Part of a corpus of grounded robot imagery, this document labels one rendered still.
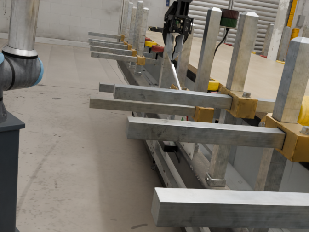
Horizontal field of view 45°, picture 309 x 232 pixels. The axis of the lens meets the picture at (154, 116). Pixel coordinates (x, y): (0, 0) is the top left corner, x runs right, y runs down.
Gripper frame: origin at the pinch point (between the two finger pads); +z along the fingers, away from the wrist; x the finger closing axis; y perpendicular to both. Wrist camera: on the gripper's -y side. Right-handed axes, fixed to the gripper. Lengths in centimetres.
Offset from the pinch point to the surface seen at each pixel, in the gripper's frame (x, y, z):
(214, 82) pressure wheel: 18.8, -4.0, 8.4
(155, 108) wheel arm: -7.5, 18.6, 14.4
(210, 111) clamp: 9.1, 22.1, 12.7
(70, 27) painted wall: -51, -756, 52
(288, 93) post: 7, 65, -4
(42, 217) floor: -43, -52, 99
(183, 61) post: 7.4, -10.1, 2.7
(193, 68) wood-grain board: 22.1, -41.6, 9.4
